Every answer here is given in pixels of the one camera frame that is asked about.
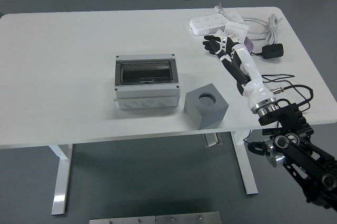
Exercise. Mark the black power adapter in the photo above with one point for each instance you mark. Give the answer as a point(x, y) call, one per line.
point(273, 51)

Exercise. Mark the grey metal table bracket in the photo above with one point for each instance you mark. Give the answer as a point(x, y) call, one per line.
point(212, 140)

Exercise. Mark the small white adapter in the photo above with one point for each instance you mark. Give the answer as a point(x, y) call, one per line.
point(235, 16)

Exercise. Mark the labelled white socket package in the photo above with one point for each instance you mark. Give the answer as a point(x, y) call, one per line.
point(236, 36)

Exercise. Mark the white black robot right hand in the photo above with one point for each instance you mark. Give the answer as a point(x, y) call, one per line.
point(250, 76)

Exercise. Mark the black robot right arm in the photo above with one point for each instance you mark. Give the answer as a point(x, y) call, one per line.
point(302, 153)

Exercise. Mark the white table leg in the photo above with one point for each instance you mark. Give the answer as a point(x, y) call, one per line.
point(61, 176)
point(248, 179)

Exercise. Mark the grey metal plate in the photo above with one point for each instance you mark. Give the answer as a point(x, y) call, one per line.
point(122, 221)

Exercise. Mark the large white socket panel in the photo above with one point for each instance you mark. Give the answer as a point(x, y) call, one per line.
point(237, 27)

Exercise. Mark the small white socket panel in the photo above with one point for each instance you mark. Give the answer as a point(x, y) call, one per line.
point(220, 33)

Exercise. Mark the white power strip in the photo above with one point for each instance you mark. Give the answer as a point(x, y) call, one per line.
point(208, 24)

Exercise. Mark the grey enclosure box with lid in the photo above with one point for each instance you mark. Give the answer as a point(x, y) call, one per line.
point(144, 95)

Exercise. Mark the grey block holder with hole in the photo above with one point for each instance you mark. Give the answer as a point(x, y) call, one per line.
point(208, 118)

